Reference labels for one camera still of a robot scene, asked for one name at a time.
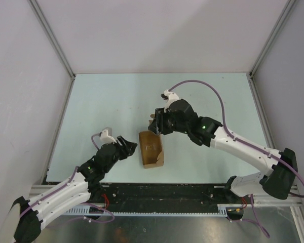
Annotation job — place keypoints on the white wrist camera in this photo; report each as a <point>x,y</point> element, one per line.
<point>169,97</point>
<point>106,136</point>

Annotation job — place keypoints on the aluminium frame post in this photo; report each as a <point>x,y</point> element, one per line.
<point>51,36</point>
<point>280,23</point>

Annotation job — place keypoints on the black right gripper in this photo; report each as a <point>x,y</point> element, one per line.
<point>158,126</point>

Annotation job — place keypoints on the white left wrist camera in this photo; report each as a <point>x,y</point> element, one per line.
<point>106,136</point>

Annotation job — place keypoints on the left aluminium frame post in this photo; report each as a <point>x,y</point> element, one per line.
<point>51,36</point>

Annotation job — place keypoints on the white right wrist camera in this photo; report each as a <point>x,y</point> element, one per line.
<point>169,97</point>

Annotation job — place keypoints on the right aluminium frame post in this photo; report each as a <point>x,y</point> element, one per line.
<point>280,23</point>

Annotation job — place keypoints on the brown cardboard box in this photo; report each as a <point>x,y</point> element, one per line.
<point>151,147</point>

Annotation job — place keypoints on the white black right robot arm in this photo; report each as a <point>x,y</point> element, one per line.
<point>276,169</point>

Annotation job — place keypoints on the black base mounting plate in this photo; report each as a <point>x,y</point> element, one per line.
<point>116,192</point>

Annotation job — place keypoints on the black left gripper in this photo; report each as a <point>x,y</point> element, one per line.
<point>127,148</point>

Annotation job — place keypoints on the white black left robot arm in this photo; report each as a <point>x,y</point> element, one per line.
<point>38,212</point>

